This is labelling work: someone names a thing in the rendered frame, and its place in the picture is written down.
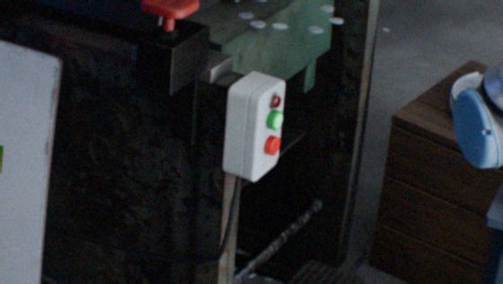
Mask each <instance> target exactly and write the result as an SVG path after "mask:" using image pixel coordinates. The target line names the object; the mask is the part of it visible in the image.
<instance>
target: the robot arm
mask: <svg viewBox="0 0 503 284"><path fill-rule="evenodd" d="M454 131H455V134H456V137H457V140H458V142H459V145H460V148H461V150H462V152H463V154H464V155H465V157H466V158H467V160H468V161H469V162H470V163H471V164H473V166H476V167H479V168H490V167H493V168H500V166H501V165H503V59H502V60H501V61H498V62H496V63H492V64H491V65H490V66H489V67H488V68H487V69H486V72H485V74H484V76H483V78H482V79H481V83H480V85H479V86H478V87H476V88H471V87H469V88H467V89H466V90H464V89H463V90H462V91H461V92H460V93H459V94H457V95H456V97H455V102H454Z"/></svg>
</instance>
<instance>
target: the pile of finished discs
mask: <svg viewBox="0 0 503 284"><path fill-rule="evenodd" d="M482 78H483V75H480V74H479V73H477V72H474V73H471V74H468V75H465V76H463V77H461V78H460V79H459V80H458V81H456V82H455V83H454V85H453V89H452V91H451V95H450V111H451V113H452V115H453V116H454V102H455V97H456V95H457V94H459V93H460V92H461V91H462V90H463V89H464V90H466V89H467V88H469V87H471V88H476V87H478V86H479V85H480V83H481V79H482Z"/></svg>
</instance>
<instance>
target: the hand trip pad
mask: <svg viewBox="0 0 503 284"><path fill-rule="evenodd" d="M198 8H199V0H142V2H141V6H140V9H141V10H142V11H143V12H145V13H150V14H152V15H154V14H156V15H158V16H161V17H163V25H162V30H165V31H172V30H173V29H174V19H181V18H184V17H186V16H188V15H189V14H191V13H194V12H195V11H197V10H198Z"/></svg>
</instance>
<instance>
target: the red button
mask: <svg viewBox="0 0 503 284"><path fill-rule="evenodd" d="M279 148H280V137H276V136H273V135H270V136H269V137H268V138H267V140H266V142H265V147H264V152H265V154H266V155H271V156H274V155H275V154H276V153H277V151H278V150H279Z"/></svg>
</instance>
